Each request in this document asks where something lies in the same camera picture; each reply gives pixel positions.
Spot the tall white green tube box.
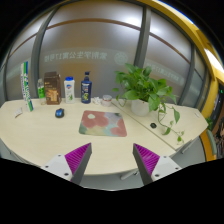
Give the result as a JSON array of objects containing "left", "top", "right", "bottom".
[{"left": 20, "top": 61, "right": 34, "bottom": 112}]

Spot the small white packet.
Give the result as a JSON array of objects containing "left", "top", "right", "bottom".
[{"left": 14, "top": 107, "right": 23, "bottom": 118}]

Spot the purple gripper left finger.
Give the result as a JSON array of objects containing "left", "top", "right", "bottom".
[{"left": 41, "top": 142, "right": 93, "bottom": 186}]

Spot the dark blue shampoo bottle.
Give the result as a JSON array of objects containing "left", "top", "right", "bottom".
[{"left": 81, "top": 71, "right": 92, "bottom": 104}]

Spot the clear green water bottle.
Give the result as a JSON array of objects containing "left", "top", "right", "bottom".
[{"left": 37, "top": 79, "right": 46, "bottom": 105}]

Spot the small white crumpled object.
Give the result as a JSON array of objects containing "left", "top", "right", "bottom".
[{"left": 93, "top": 97, "right": 102, "bottom": 105}]

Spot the blue computer mouse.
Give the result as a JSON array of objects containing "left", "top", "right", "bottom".
[{"left": 55, "top": 108, "right": 64, "bottom": 118}]

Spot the brown carton box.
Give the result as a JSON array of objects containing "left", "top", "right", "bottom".
[{"left": 44, "top": 72, "right": 61, "bottom": 105}]

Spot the small black round cap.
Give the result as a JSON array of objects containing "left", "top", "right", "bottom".
[{"left": 150, "top": 123, "right": 157, "bottom": 129}]

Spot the floral mouse pad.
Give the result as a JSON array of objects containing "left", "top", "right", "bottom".
[{"left": 79, "top": 110, "right": 127, "bottom": 137}]

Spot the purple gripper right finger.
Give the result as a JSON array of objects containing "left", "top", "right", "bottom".
[{"left": 132, "top": 143, "right": 183, "bottom": 186}]

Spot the small white round jar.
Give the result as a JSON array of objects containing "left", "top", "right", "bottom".
[{"left": 101, "top": 95, "right": 112, "bottom": 107}]

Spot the green potted plant white pot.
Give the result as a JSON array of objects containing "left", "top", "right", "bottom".
[{"left": 112, "top": 63, "right": 185, "bottom": 143}]

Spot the white lotion bottle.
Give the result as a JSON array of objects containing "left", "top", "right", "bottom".
[{"left": 64, "top": 76, "right": 75, "bottom": 103}]

